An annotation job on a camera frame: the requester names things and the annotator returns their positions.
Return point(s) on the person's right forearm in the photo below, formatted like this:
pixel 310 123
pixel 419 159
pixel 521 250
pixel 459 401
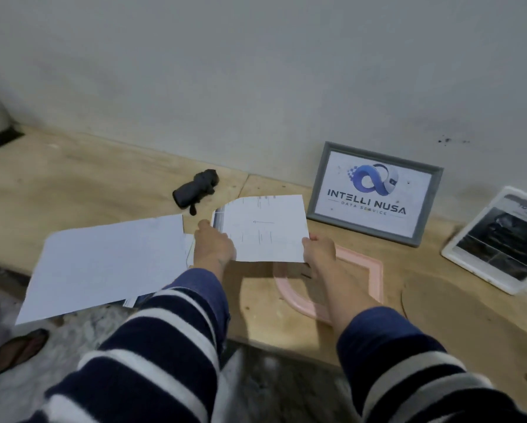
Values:
pixel 404 361

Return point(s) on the person's right hand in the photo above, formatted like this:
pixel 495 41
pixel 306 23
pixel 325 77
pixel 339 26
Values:
pixel 320 255

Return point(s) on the pink picture frame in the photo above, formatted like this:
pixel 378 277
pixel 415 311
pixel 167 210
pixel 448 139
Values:
pixel 369 277

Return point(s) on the large white paper sheet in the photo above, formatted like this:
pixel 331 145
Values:
pixel 105 264

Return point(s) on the brown sandal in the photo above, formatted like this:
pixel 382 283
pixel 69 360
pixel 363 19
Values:
pixel 12 352

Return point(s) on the white printed paper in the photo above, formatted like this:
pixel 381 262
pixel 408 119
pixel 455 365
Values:
pixel 268 229

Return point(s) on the person's right fingers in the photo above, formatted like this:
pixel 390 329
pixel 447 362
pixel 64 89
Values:
pixel 311 240

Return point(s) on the person's left hand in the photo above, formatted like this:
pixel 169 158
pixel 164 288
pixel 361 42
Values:
pixel 213 247

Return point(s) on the round brown cardboard piece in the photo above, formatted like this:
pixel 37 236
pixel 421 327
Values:
pixel 461 321

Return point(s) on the person's left fingers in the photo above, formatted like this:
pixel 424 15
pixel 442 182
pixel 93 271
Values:
pixel 205 226

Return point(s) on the printed paper sheet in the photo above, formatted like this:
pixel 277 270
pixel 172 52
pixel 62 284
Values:
pixel 135 300

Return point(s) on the black stapler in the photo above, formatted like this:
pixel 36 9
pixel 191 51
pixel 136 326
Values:
pixel 195 190

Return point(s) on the person's left forearm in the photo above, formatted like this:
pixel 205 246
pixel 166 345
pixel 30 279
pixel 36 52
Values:
pixel 153 348

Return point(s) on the white framed dark photo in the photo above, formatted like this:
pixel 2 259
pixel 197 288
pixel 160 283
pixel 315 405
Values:
pixel 499 240

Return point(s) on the grey framed logo picture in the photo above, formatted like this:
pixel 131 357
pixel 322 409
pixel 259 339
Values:
pixel 373 194

